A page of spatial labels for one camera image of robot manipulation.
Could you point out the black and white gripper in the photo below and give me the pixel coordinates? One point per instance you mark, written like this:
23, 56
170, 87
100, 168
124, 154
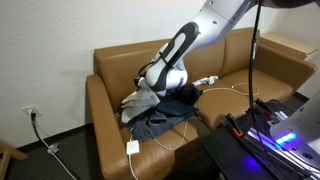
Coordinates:
140, 83

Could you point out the white cloth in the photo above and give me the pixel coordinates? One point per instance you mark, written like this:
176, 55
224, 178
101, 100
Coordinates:
137, 103

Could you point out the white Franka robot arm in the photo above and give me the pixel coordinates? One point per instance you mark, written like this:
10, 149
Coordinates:
210, 20

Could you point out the black cloth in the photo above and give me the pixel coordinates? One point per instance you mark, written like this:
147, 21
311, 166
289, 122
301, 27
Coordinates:
190, 95

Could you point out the brown leather sofa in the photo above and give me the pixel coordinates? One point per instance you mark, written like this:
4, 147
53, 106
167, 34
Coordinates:
110, 70

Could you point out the blue denim jeans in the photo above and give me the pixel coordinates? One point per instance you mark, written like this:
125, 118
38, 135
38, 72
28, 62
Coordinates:
173, 111

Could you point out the white power adapter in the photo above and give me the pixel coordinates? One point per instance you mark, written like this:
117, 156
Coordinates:
133, 147

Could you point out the white power strip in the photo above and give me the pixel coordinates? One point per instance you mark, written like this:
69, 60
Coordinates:
205, 80

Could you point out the black clamp with orange grip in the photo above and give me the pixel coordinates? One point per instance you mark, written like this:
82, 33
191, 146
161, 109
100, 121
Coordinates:
234, 126

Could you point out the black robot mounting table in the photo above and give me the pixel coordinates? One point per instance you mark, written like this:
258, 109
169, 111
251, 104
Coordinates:
230, 153

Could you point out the wooden furniture piece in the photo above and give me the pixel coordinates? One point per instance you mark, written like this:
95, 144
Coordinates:
6, 155

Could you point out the light wooden side table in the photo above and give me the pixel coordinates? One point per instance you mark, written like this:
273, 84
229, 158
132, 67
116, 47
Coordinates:
290, 42

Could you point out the white wall outlet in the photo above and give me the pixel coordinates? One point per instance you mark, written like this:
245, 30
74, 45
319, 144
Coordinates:
28, 109

